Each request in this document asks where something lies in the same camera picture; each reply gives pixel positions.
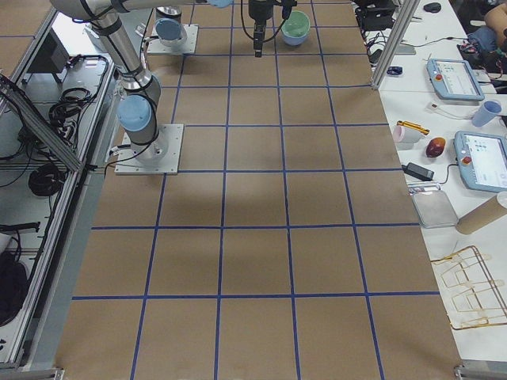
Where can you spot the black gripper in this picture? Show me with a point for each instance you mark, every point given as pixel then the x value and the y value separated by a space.
pixel 259 11

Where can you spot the green bowl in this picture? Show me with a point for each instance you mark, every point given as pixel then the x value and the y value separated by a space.
pixel 297 25

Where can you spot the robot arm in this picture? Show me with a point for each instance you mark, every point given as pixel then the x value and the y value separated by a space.
pixel 168 26
pixel 137 112

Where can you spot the blue bowl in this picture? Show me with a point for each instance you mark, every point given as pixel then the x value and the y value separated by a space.
pixel 295 39

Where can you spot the small blue black device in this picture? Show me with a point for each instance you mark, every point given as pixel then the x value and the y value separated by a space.
pixel 395 71

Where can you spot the pink plastic cup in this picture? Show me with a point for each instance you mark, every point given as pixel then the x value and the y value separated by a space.
pixel 403 134

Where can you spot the gold cylindrical tool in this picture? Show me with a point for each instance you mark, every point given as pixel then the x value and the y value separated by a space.
pixel 414 126

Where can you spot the far teach pendant tablet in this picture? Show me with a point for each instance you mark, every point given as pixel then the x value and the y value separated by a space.
pixel 454 80

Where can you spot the teach pendant tablet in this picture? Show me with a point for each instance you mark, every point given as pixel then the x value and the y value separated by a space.
pixel 454 80
pixel 481 160

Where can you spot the black power adapter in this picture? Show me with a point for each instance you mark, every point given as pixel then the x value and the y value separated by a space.
pixel 418 172

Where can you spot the red mango fruit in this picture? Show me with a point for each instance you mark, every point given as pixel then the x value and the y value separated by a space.
pixel 435 147

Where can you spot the light blue plastic cup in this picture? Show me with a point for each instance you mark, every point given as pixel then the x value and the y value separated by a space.
pixel 487 111

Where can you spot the metal tin tray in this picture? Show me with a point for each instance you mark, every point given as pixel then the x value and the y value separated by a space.
pixel 432 205

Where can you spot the near teach pendant tablet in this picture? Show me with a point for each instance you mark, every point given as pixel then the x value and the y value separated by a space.
pixel 481 160

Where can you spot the cardboard tube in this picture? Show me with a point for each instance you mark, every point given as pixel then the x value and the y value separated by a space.
pixel 484 214

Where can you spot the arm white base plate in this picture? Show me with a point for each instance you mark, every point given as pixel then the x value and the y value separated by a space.
pixel 186 45
pixel 162 156

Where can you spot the aluminium frame post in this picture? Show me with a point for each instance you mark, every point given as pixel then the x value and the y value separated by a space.
pixel 401 24

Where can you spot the gold wire rack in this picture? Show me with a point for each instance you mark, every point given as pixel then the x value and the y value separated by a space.
pixel 472 296

